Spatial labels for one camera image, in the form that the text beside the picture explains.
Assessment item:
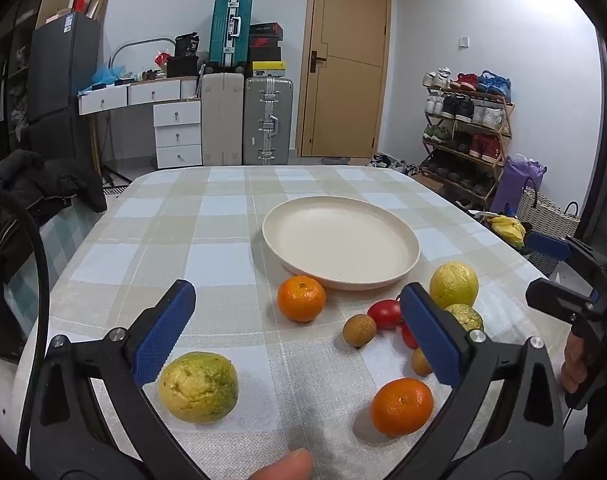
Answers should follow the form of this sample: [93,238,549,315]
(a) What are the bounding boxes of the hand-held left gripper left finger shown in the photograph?
[29,280,209,480]

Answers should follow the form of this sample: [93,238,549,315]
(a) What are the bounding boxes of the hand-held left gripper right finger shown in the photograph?
[383,282,567,480]

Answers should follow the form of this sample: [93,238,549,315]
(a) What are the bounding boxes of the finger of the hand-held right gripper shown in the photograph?
[525,231,607,273]
[525,278,600,327]

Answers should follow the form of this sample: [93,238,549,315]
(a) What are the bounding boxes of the brown longan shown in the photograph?
[411,347,433,377]
[342,313,375,348]

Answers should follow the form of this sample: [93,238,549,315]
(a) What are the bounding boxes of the small wrinkled green-yellow passion fruit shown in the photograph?
[443,303,485,333]

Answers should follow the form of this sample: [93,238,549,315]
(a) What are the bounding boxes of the yellow lemon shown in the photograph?
[429,261,479,309]

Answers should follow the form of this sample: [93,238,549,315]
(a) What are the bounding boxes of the orange mandarin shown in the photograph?
[371,378,435,437]
[276,275,327,323]

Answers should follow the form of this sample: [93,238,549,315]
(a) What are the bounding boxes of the cream round plate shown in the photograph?
[262,196,421,291]

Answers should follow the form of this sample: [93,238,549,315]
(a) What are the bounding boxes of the person's right hand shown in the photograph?
[561,332,591,394]

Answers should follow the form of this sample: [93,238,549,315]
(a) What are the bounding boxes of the person's left hand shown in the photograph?
[247,448,315,480]

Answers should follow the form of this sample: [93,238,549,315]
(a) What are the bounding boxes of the woven basket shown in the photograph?
[516,186,581,276]

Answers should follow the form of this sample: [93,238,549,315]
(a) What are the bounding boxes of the purple bag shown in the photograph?
[491,155,547,216]

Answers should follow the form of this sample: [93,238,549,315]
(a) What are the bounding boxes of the shoe rack with shoes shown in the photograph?
[422,67,513,198]

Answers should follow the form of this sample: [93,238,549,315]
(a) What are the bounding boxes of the shoes on floor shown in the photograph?
[368,152,419,173]

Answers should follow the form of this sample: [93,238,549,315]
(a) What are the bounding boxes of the black jacket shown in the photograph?
[0,150,108,361]

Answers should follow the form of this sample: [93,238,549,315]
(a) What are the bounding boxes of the white drawer cabinet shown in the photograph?
[153,101,203,170]

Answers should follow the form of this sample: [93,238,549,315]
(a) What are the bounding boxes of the beige suitcase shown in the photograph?
[200,72,245,167]

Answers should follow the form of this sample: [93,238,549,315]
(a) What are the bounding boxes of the silver suitcase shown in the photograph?
[242,77,294,166]

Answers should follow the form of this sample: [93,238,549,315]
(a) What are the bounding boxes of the white desk with drawers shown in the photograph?
[78,76,203,116]

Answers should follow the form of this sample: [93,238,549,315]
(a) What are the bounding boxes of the blue plastic bag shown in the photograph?
[92,62,129,86]

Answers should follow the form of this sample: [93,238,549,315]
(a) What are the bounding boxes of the wooden door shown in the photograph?
[294,0,393,158]

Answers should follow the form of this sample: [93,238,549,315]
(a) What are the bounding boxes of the dark grey fridge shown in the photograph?
[27,12,101,161]

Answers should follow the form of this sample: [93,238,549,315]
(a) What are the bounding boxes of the yellow and black shoe box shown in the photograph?
[250,61,286,79]

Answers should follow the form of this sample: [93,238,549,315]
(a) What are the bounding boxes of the black printed bag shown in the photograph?
[174,32,201,58]

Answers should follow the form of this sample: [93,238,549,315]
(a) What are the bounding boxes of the arched metal tube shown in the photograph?
[108,37,176,76]

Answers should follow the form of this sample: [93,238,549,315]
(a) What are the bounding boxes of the red and black shoe box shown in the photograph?
[248,37,283,63]

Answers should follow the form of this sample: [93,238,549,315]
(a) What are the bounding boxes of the teal suitcase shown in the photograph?
[209,0,254,72]

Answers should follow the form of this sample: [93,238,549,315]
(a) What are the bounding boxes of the black cable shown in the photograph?
[0,200,51,461]

